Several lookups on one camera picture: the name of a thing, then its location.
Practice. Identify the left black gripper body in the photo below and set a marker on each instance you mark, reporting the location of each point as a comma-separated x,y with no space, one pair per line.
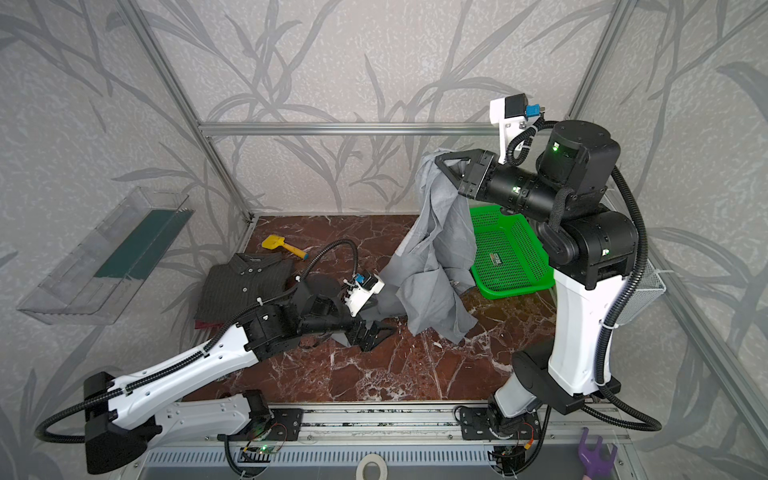
359,327

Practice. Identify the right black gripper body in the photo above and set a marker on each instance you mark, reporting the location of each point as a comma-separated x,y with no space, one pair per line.
478,174

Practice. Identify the green plastic basket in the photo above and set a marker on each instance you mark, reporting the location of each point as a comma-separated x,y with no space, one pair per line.
525,269

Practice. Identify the light grey long sleeve shirt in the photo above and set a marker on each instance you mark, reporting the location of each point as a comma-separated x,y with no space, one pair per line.
430,269

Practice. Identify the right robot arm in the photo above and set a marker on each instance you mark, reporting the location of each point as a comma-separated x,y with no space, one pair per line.
563,177

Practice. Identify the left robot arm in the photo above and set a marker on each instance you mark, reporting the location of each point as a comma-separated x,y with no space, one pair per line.
259,312

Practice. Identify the yellow toy hammer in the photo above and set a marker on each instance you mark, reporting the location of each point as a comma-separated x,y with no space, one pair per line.
273,242

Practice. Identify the white tape roll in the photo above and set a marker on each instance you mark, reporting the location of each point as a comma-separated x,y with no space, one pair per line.
372,466

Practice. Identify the dark striped folded shirt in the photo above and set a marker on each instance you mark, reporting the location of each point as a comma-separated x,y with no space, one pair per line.
232,287

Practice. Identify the purple plastic toy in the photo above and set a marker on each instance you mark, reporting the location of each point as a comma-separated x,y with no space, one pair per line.
594,462

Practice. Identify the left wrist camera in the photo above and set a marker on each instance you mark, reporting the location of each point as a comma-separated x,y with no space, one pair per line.
360,290

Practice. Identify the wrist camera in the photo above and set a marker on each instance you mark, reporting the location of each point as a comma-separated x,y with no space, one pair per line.
513,115
360,290

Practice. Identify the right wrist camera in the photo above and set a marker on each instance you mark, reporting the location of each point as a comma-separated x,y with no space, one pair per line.
513,115

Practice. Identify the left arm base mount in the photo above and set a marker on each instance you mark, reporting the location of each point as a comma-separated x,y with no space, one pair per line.
261,439

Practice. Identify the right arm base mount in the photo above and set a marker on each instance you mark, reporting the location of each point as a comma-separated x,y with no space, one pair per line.
488,423

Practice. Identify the white wire mesh basket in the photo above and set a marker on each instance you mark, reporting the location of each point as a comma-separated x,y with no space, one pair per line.
650,288

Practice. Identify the clear acrylic wall shelf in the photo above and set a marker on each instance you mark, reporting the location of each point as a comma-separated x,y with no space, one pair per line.
95,283

